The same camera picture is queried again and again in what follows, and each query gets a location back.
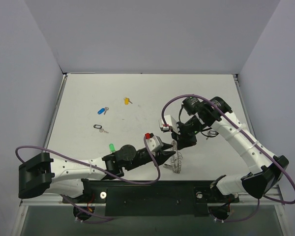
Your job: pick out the green tag key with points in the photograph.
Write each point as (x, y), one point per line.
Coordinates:
(112, 148)

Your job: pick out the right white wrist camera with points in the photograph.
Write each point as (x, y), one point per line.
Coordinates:
(170, 124)

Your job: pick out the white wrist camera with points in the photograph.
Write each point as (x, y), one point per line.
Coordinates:
(170, 124)
(155, 141)

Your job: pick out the metal key organizer disc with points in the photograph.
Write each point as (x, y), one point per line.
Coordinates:
(176, 159)

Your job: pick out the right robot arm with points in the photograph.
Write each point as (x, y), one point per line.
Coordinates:
(263, 174)

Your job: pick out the yellow tag key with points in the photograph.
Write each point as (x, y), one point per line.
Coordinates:
(127, 101)

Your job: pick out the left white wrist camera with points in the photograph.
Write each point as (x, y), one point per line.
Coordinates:
(155, 141)

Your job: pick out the blue tag key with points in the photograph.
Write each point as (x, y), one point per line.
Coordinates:
(103, 110)

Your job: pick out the black tag key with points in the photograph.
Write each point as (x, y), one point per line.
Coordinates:
(168, 166)
(100, 128)
(211, 134)

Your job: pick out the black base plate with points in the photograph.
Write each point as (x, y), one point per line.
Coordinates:
(164, 198)

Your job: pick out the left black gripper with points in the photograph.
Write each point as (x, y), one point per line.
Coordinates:
(156, 152)

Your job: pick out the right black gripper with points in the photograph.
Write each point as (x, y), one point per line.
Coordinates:
(183, 137)

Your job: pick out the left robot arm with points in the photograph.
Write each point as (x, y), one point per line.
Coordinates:
(45, 174)

